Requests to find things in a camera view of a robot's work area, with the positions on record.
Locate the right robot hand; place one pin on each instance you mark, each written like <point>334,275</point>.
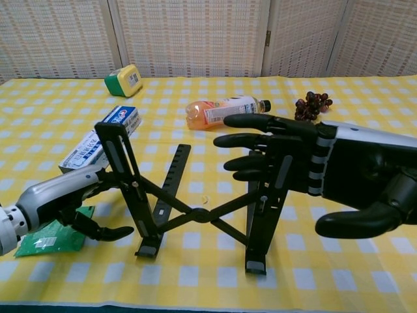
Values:
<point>358,166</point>

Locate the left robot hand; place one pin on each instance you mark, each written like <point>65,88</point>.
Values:
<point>58,192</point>

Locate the black folding stand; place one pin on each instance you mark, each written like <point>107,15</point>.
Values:
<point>200,215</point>

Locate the green sachet packet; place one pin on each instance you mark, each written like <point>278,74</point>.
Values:
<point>55,241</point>

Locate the blue white toothpaste box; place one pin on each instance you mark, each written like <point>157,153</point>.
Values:
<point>88,150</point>

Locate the dark red grape bunch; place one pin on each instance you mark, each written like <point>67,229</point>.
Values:
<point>309,104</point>

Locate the yellow checkered tablecloth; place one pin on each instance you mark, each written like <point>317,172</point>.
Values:
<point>325,277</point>

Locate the green yellow plastic container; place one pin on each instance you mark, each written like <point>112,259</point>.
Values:
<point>125,81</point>

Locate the woven folding screen panel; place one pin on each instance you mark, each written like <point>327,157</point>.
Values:
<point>381,36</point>
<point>192,36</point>
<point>55,36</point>
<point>303,36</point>

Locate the brass screen hinge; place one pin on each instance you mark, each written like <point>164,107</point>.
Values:
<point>268,36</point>

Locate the orange drink bottle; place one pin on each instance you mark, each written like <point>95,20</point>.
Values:
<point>202,114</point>

